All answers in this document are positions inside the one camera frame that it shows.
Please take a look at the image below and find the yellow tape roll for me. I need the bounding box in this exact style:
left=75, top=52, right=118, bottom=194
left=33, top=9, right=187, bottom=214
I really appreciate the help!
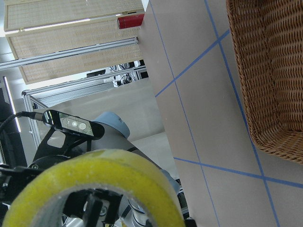
left=3, top=149, right=185, bottom=227

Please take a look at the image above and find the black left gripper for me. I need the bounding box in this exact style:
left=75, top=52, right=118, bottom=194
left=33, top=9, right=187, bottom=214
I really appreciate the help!
left=0, top=132, right=92, bottom=208

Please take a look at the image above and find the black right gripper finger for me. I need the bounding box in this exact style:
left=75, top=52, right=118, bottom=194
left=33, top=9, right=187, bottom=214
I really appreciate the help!
left=63, top=189, right=123, bottom=227

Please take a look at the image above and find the red cylinder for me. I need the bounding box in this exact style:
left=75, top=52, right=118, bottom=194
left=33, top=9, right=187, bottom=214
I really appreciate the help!
left=117, top=14, right=144, bottom=29

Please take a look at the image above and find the brown wicker basket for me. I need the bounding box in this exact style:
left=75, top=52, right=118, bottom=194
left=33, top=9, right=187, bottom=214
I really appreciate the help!
left=226, top=0, right=303, bottom=164

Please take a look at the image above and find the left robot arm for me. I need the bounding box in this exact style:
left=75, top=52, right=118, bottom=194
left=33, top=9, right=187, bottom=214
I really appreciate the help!
left=0, top=110, right=187, bottom=227

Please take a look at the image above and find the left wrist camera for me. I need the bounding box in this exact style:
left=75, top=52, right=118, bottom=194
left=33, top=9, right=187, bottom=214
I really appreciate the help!
left=42, top=110, right=105, bottom=140

